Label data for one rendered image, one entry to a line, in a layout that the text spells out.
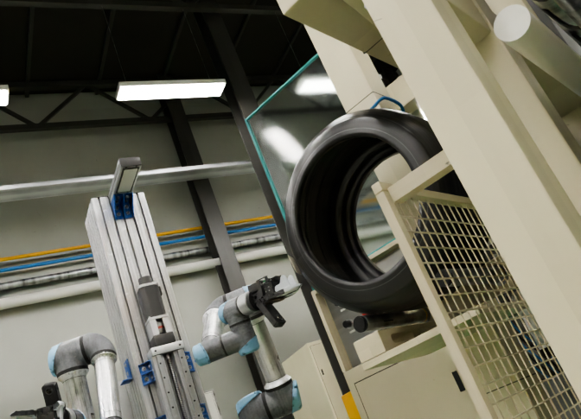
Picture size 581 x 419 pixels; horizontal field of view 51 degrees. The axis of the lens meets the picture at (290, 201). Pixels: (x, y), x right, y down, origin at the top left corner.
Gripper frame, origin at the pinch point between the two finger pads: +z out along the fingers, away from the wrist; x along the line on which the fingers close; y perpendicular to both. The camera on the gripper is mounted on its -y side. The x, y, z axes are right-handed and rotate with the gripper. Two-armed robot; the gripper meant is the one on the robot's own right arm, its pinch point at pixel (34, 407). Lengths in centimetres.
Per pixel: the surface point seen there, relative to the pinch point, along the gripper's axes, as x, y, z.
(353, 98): -121, -79, 7
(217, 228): -6, -368, -792
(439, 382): -131, 17, -42
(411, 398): -121, 20, -52
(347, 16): -114, -73, 58
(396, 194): -102, -4, 96
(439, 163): -109, -5, 102
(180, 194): 52, -464, -825
